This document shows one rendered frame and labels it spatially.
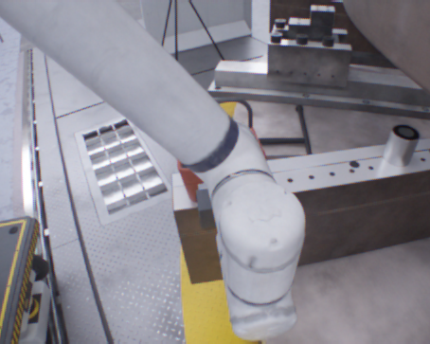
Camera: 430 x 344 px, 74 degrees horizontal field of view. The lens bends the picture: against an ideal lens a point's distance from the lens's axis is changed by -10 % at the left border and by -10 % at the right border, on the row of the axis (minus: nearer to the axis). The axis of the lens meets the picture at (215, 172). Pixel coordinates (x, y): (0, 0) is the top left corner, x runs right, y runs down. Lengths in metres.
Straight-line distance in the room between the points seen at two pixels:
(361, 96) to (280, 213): 1.70
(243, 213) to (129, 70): 0.18
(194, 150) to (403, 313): 0.93
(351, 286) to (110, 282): 1.02
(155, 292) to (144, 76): 1.22
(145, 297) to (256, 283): 1.14
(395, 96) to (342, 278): 1.21
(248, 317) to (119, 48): 0.33
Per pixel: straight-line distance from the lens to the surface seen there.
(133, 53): 0.32
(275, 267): 0.32
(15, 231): 1.49
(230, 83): 1.98
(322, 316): 1.06
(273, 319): 0.40
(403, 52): 1.12
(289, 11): 2.99
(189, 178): 0.71
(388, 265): 1.22
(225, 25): 4.02
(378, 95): 1.99
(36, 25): 0.32
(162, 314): 1.40
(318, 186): 0.84
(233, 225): 0.30
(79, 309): 1.53
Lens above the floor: 1.26
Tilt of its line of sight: 42 degrees down
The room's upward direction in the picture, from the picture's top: 5 degrees counter-clockwise
